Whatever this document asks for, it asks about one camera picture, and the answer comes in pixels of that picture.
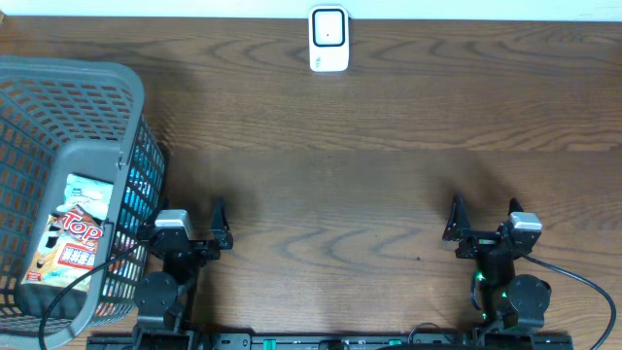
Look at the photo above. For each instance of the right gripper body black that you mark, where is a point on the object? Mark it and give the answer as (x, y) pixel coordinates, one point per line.
(479, 242)

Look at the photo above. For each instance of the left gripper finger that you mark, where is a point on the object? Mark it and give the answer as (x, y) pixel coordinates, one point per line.
(163, 205)
(219, 226)

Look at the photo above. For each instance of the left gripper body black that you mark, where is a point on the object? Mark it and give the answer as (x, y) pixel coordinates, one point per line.
(203, 250)

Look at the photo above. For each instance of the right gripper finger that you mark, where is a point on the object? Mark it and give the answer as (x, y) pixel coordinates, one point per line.
(458, 225)
(514, 206)

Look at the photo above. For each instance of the mint white snack packet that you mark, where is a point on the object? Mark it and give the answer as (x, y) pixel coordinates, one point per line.
(94, 196)

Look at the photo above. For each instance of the red Top chocolate bar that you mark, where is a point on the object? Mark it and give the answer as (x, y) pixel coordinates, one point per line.
(79, 224)

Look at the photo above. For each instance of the grey plastic shopping basket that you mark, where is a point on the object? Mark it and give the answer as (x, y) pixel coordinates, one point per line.
(61, 117)

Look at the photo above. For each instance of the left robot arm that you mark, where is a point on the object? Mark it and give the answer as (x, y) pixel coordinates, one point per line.
(164, 298)

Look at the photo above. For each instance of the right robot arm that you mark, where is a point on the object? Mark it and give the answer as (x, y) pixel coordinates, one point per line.
(512, 303)

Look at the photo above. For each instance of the white barcode scanner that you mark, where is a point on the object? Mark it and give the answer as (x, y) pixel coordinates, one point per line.
(329, 42)

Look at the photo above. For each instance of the yellow red noodle packet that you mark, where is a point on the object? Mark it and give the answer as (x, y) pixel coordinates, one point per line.
(59, 259)

